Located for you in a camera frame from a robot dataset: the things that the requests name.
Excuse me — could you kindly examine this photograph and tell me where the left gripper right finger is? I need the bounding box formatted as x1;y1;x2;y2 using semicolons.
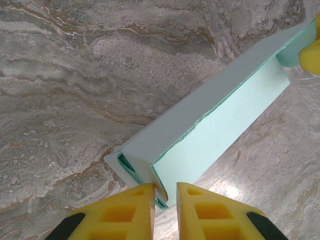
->
176;182;290;240

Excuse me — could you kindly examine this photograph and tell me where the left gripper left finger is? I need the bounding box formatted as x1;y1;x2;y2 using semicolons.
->
49;183;156;240

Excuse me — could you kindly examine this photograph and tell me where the light blue paper box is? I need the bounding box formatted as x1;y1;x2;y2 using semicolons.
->
103;18;317;210

